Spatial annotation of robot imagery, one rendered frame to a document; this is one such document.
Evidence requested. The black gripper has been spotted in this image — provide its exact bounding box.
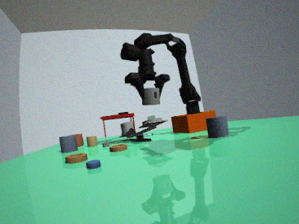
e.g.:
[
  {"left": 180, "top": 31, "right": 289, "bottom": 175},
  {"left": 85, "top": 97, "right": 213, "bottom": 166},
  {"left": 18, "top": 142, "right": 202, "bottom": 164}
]
[{"left": 125, "top": 60, "right": 171, "bottom": 100}]

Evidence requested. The brown ring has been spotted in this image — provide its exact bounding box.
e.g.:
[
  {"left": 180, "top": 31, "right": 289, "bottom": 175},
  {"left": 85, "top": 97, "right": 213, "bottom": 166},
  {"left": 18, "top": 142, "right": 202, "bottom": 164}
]
[
  {"left": 65, "top": 153, "right": 88, "bottom": 164},
  {"left": 110, "top": 144, "right": 128, "bottom": 152}
]

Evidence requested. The tan tape roll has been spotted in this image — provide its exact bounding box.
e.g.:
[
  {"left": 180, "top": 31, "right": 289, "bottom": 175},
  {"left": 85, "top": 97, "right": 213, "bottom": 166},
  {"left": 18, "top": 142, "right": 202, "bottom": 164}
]
[{"left": 86, "top": 136, "right": 98, "bottom": 147}]

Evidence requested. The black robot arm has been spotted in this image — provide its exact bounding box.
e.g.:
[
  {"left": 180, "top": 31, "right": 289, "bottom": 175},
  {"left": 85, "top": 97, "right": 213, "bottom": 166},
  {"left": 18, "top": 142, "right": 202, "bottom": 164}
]
[{"left": 120, "top": 32, "right": 202, "bottom": 115}]

